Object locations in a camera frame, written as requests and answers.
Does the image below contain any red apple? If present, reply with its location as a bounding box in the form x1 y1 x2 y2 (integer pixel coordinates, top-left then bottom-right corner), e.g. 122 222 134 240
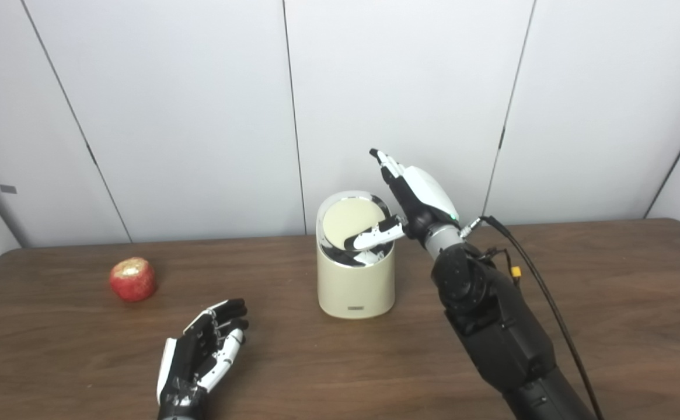
110 257 158 303

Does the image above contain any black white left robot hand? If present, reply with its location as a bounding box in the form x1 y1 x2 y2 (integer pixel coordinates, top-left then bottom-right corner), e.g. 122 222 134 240
156 299 250 412

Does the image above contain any cream-colored bin body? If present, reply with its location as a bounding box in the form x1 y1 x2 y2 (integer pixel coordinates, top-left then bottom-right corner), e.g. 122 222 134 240
315 190 396 320

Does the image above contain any cream round bin lid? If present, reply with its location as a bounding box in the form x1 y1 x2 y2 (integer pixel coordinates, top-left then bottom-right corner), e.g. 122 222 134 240
322 198 388 252

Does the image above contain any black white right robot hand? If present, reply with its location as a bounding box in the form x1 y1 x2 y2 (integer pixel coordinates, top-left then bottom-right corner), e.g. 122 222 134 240
344 148 462 253

